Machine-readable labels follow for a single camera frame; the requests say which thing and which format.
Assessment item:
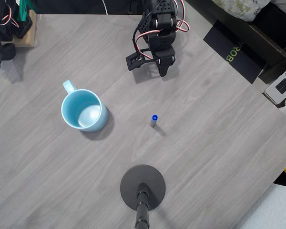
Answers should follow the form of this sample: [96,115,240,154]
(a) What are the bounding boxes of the black leader arm handle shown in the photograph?
[0,42,16,71]

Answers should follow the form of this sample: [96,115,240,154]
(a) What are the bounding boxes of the light blue ceramic mug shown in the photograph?
[61,80,108,133]

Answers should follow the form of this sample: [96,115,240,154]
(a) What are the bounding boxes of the black box with green print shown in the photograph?
[203,19,267,84]

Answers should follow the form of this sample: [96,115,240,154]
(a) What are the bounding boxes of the green patterned pillow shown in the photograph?
[211,0,272,22]

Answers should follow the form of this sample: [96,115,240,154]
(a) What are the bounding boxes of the dark brown bench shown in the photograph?
[184,0,286,84]

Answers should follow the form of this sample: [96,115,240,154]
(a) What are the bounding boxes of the smartphone in grey case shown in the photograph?
[263,69,286,105]

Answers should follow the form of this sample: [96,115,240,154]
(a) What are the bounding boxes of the wooden base board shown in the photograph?
[12,9,37,48]

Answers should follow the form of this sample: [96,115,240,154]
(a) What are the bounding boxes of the green table clamp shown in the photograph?
[16,0,31,22]

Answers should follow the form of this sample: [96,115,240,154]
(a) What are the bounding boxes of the red white servo wire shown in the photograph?
[133,29,161,60]
[175,0,189,33]

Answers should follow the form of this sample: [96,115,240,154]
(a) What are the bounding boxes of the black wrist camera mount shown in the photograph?
[125,48,158,72]

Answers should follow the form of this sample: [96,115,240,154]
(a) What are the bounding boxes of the black round-base camera stand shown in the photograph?
[120,164,166,229]

